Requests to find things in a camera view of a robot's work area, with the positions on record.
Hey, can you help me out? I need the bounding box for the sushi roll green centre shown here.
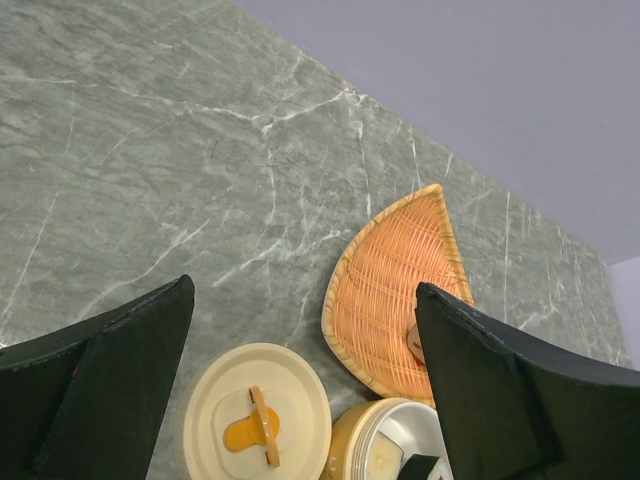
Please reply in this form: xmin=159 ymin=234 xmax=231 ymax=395
xmin=366 ymin=433 xmax=403 ymax=480

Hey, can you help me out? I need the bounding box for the sushi roll red centre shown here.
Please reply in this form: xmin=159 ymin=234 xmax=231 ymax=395
xmin=397 ymin=454 xmax=453 ymax=480

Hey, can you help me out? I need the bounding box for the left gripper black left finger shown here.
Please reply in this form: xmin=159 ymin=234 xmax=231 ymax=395
xmin=1 ymin=275 xmax=195 ymax=479

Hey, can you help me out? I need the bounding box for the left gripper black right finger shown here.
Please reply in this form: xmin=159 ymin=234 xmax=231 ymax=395
xmin=415 ymin=283 xmax=639 ymax=479

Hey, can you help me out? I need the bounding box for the strawberry slice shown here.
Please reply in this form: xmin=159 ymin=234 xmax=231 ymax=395
xmin=406 ymin=323 xmax=425 ymax=366

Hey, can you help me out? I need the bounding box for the cream lid with orange handle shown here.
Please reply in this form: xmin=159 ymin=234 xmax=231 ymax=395
xmin=180 ymin=343 xmax=332 ymax=479

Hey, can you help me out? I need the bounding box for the woven bamboo tray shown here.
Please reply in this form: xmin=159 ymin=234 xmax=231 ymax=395
xmin=321 ymin=184 xmax=474 ymax=406

